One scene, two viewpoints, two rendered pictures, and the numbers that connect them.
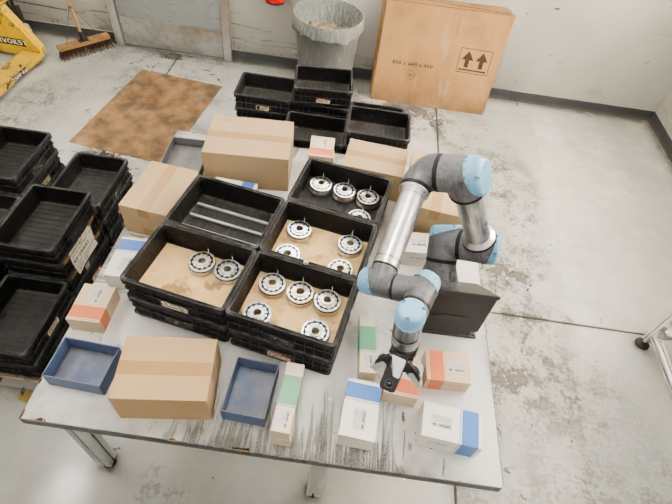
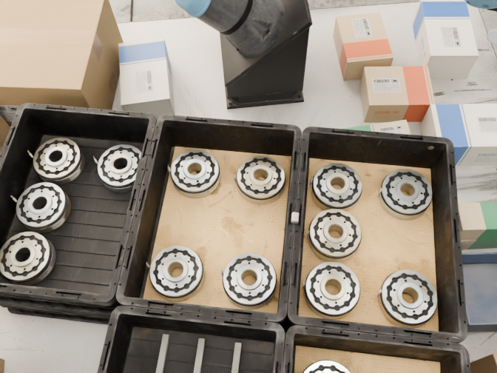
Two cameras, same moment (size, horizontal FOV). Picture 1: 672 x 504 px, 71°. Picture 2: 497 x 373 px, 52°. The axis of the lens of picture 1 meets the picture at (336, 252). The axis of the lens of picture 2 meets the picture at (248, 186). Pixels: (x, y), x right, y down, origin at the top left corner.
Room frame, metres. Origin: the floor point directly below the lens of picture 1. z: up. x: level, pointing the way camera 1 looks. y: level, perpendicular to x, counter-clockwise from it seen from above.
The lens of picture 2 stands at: (1.19, 0.47, 1.80)
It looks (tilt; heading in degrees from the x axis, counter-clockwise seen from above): 63 degrees down; 269
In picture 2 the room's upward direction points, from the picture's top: 3 degrees counter-clockwise
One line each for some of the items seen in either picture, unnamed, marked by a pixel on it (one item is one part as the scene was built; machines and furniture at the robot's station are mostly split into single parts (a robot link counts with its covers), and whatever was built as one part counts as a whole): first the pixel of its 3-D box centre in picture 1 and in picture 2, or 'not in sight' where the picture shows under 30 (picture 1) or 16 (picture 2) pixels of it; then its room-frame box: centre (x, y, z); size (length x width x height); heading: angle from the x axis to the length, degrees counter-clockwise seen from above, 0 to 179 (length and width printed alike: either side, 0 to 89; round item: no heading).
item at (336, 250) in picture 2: (300, 292); (335, 232); (1.02, 0.11, 0.86); 0.10 x 0.10 x 0.01
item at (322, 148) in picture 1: (321, 152); not in sight; (1.92, 0.15, 0.81); 0.16 x 0.12 x 0.07; 2
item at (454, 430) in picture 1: (448, 429); (443, 38); (0.63, -0.47, 0.75); 0.20 x 0.12 x 0.09; 85
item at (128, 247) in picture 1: (130, 263); not in sight; (1.12, 0.82, 0.75); 0.20 x 0.12 x 0.09; 2
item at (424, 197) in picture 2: (315, 331); (407, 191); (0.86, 0.03, 0.86); 0.10 x 0.10 x 0.01
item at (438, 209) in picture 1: (434, 197); (28, 64); (1.72, -0.43, 0.80); 0.40 x 0.30 x 0.20; 173
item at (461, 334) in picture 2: (294, 297); (375, 225); (0.96, 0.12, 0.92); 0.40 x 0.30 x 0.02; 80
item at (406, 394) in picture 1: (400, 379); (395, 94); (0.79, -0.30, 0.74); 0.16 x 0.12 x 0.07; 176
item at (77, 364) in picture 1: (84, 365); not in sight; (0.67, 0.80, 0.74); 0.20 x 0.15 x 0.07; 87
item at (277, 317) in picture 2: (320, 238); (216, 209); (1.25, 0.07, 0.92); 0.40 x 0.30 x 0.02; 80
